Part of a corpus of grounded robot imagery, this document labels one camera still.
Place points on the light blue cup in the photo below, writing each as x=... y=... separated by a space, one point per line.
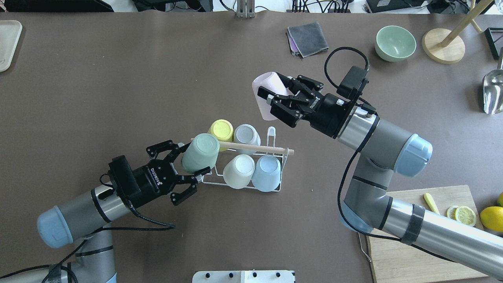
x=267 y=174

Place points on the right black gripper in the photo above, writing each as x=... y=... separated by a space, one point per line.
x=327 y=114

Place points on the white wire cup holder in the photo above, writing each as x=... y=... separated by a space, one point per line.
x=268 y=146

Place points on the beige tray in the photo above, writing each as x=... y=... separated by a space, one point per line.
x=10 y=32

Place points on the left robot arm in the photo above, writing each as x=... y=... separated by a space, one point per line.
x=88 y=220

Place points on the purple cloth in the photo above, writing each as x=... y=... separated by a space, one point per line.
x=293 y=48

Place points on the wooden mug tree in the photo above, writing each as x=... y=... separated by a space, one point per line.
x=446 y=46

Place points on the pink cup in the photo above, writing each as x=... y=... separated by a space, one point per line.
x=273 y=83

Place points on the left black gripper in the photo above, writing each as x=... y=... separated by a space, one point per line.
x=151 y=181

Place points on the green bowl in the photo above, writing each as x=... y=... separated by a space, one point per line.
x=394 y=43

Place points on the glass rack tray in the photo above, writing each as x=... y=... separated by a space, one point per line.
x=494 y=39

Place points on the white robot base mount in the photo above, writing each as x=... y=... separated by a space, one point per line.
x=245 y=276

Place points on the yellow lemon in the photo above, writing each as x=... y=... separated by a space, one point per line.
x=492 y=218
x=499 y=200

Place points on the metal scoop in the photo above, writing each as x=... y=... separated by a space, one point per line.
x=493 y=88

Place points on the grey cloth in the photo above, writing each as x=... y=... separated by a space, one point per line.
x=308 y=38

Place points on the lemon slice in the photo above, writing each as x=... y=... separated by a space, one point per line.
x=465 y=215
x=451 y=212

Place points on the white cup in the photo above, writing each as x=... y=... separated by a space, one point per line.
x=239 y=171

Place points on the grey cup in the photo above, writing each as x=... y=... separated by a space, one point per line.
x=246 y=134

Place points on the green cup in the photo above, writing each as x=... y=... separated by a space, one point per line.
x=201 y=153

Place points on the yellow cup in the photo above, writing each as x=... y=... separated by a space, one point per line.
x=223 y=130

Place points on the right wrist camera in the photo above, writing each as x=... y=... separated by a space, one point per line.
x=352 y=85

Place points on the aluminium frame column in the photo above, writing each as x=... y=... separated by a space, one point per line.
x=245 y=8

